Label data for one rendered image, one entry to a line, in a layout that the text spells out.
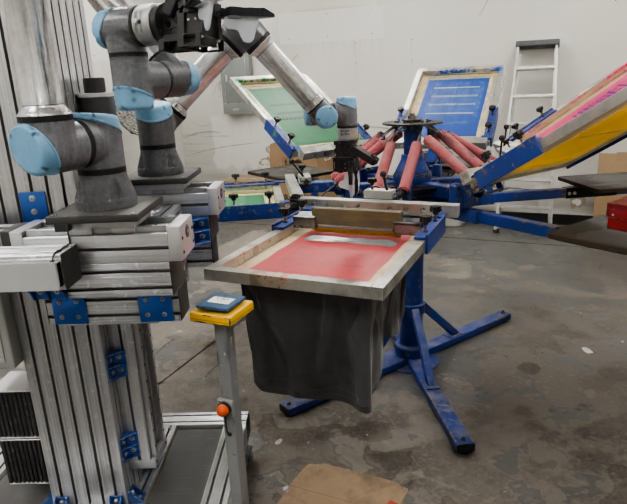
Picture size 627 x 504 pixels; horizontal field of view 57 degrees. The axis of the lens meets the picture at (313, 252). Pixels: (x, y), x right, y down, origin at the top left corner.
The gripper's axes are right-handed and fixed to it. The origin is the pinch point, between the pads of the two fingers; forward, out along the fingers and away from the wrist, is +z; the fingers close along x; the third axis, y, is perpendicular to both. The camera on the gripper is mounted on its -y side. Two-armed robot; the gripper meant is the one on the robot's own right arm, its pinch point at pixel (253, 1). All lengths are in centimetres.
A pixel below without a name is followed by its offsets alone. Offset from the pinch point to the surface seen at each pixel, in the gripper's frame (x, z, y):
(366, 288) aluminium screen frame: -57, 0, 62
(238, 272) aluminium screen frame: -55, -41, 62
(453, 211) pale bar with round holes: -138, 3, 48
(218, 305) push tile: -35, -34, 67
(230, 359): -39, -33, 83
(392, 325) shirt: -97, -6, 84
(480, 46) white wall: -512, -72, -77
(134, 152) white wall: -410, -428, 33
